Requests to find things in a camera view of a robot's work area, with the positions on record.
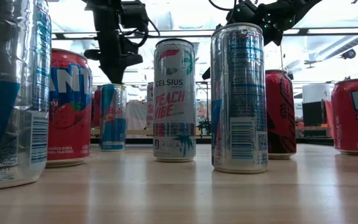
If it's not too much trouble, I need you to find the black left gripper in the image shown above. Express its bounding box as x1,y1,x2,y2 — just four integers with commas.
84,18,143,85

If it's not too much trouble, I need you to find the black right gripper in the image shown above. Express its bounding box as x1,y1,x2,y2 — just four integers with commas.
201,1,291,81

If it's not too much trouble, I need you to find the blue silver Red Bull can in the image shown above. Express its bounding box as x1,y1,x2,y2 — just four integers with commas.
0,0,52,191
210,22,269,174
99,83,127,152

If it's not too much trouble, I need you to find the white Celsius can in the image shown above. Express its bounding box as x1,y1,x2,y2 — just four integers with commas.
146,82,155,131

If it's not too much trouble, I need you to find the red Coca-Cola Zero can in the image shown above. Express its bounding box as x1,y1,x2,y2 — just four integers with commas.
265,69,297,161

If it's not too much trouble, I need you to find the floral poster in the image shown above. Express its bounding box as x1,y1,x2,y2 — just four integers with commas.
196,100,211,124

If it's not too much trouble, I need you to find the Celsius Peach Vibe can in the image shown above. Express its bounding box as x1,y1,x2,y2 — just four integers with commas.
152,38,197,163

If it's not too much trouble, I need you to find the white cloth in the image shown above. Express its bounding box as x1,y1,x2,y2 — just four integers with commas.
126,100,149,131

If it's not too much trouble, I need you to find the red Fanta strawberry can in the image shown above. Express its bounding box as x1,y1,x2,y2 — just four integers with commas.
331,78,358,156
45,48,93,169

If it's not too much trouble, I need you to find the black overhead crossbar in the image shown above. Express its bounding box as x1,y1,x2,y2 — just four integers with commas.
51,28,358,40

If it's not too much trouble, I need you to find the white cylindrical tank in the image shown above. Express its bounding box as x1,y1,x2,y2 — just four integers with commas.
301,83,332,104

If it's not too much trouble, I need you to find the black cabinet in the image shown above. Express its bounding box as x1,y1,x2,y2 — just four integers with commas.
302,100,326,127

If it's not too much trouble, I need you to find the wooden workbench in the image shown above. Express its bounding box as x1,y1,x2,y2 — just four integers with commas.
295,124,334,138

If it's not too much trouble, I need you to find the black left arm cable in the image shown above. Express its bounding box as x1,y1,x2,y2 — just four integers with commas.
135,17,161,47

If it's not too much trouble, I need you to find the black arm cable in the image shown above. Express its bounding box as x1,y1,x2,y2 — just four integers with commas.
135,17,161,47
208,0,239,24

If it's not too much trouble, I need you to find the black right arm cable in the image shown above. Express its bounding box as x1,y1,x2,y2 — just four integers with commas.
208,0,239,24

